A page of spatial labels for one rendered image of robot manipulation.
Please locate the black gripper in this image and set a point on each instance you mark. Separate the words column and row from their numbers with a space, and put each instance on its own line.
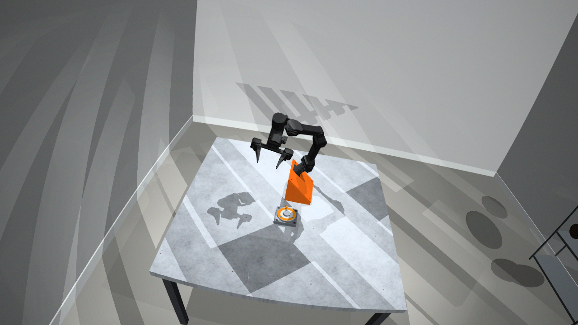
column 256, row 145

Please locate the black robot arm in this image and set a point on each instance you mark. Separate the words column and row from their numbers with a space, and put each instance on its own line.
column 293, row 128

